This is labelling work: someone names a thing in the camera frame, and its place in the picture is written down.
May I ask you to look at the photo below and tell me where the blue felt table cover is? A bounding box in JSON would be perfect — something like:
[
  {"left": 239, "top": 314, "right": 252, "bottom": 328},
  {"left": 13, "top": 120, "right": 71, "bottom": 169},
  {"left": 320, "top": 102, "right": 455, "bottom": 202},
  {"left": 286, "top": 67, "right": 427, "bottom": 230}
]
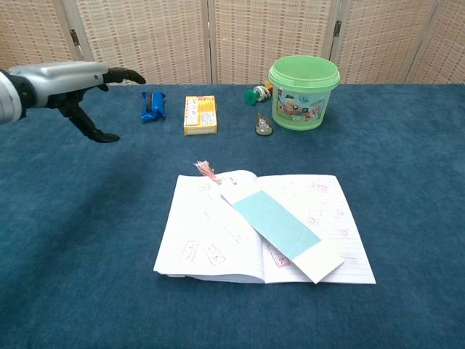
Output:
[{"left": 0, "top": 84, "right": 465, "bottom": 349}]

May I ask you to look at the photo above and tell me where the clear correction tape dispenser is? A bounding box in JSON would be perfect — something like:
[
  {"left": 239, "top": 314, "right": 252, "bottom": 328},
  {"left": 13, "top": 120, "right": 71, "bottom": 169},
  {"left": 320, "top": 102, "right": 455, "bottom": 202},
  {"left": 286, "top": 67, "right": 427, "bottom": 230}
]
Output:
[{"left": 254, "top": 111, "right": 273, "bottom": 137}]

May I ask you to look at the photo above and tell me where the colourful toy with green cap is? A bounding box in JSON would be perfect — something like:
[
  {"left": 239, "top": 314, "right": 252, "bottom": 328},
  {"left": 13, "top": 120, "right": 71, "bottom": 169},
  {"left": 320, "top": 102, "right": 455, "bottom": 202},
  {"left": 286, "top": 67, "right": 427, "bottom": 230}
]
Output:
[{"left": 243, "top": 81, "right": 274, "bottom": 106}]

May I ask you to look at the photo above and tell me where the green plastic bucket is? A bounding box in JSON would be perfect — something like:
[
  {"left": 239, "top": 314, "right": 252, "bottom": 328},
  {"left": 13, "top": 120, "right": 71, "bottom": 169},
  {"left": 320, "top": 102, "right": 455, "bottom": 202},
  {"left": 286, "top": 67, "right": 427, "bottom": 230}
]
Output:
[{"left": 267, "top": 55, "right": 341, "bottom": 132}]

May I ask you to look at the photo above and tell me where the white stamped exercise book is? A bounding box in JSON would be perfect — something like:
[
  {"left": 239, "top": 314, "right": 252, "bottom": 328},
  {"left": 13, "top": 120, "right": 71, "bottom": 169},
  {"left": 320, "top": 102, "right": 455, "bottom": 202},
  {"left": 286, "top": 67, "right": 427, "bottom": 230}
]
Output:
[{"left": 153, "top": 169, "right": 377, "bottom": 285}]

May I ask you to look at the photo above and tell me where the blue snack packet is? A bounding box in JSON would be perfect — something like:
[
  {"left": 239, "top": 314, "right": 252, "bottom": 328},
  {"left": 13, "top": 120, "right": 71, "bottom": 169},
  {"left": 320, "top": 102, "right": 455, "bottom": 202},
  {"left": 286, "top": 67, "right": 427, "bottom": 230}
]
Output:
[{"left": 140, "top": 92, "right": 168, "bottom": 124}]

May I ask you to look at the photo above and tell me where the teal white bookmark with tassel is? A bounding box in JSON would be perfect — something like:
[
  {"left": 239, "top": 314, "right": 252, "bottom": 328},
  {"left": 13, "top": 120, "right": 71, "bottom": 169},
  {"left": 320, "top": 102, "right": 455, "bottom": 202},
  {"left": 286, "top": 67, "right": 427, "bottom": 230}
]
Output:
[{"left": 193, "top": 160, "right": 345, "bottom": 285}]

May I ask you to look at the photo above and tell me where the yellow cardboard box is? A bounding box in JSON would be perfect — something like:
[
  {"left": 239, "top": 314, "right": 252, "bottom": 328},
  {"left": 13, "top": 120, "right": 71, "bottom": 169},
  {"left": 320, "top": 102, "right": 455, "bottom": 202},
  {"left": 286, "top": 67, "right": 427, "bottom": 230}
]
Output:
[{"left": 183, "top": 95, "right": 219, "bottom": 137}]

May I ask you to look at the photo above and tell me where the woven folding screen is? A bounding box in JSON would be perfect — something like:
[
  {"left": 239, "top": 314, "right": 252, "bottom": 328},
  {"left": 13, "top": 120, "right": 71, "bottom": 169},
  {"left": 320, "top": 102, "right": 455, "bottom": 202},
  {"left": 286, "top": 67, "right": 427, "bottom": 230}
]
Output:
[{"left": 0, "top": 0, "right": 465, "bottom": 92}]

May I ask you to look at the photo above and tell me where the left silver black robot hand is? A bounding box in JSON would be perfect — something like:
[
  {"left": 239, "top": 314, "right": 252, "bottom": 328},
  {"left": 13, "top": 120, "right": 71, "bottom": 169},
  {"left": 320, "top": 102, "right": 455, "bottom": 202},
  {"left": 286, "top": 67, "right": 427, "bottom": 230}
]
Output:
[{"left": 7, "top": 60, "right": 147, "bottom": 144}]

